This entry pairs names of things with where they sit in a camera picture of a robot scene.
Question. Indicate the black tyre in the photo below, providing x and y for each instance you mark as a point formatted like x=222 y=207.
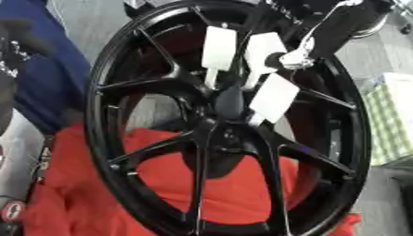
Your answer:
x=282 y=14

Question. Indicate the person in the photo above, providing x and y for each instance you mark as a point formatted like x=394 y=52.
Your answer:
x=51 y=76

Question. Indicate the black spoked wheel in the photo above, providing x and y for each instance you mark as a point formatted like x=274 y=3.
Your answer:
x=231 y=144

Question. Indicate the white pin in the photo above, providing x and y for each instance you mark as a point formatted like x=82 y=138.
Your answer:
x=259 y=46
x=218 y=47
x=274 y=96

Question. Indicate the green white checked box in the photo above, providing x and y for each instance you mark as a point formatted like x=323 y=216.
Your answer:
x=390 y=120

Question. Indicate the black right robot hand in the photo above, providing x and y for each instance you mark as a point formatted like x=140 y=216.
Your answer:
x=344 y=27

